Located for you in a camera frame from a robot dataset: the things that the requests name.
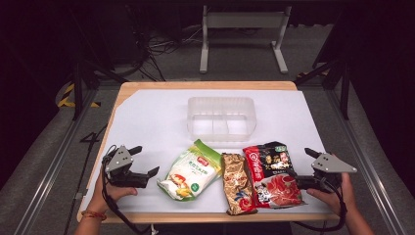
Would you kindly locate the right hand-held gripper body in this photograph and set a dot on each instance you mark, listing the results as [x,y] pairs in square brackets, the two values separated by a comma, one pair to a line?
[331,164]

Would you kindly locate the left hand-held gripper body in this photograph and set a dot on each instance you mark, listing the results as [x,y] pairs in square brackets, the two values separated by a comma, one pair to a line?
[120,160]

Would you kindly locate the red and black food packet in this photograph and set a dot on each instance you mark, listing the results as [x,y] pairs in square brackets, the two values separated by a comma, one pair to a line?
[274,182]

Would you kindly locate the green and white food packet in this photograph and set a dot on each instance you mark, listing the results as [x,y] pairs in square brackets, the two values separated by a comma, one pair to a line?
[191,171]

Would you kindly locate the gold food packet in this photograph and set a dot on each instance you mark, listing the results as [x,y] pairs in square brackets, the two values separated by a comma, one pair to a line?
[237,184]

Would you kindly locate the clear plastic container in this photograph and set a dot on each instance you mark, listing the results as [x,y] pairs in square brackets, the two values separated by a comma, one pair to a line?
[221,119]

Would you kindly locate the person's right hand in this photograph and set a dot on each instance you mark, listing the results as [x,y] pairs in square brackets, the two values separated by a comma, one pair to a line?
[342,199]

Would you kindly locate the person's left hand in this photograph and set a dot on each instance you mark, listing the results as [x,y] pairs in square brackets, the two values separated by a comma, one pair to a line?
[106,196]

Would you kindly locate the black tripod stand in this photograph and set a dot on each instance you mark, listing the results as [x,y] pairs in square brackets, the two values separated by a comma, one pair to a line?
[78,88]
[342,84]

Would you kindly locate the yellow and black floor tape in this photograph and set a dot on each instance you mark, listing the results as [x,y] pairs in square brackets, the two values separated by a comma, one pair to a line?
[67,98]

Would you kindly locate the grey metal stand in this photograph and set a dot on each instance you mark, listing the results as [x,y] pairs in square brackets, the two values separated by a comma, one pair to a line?
[244,19]

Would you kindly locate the aluminium floor rail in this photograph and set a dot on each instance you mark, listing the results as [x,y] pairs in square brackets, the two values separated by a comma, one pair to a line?
[368,169]
[55,163]

